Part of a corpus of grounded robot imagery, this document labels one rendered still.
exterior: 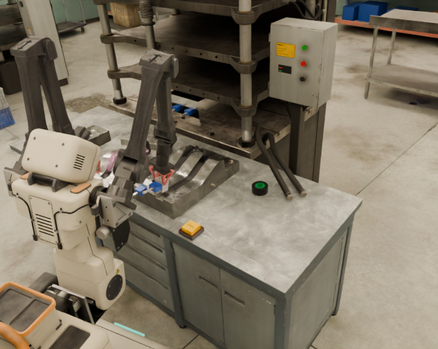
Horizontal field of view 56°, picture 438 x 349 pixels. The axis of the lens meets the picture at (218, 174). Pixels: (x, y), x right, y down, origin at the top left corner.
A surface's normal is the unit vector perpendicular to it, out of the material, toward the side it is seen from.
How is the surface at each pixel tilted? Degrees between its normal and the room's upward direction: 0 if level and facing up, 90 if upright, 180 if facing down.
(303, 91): 90
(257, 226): 0
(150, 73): 70
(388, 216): 0
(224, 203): 0
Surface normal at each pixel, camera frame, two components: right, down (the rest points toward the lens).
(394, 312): -0.05, -0.84
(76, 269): -0.43, 0.39
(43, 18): 0.72, 0.35
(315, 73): -0.62, 0.45
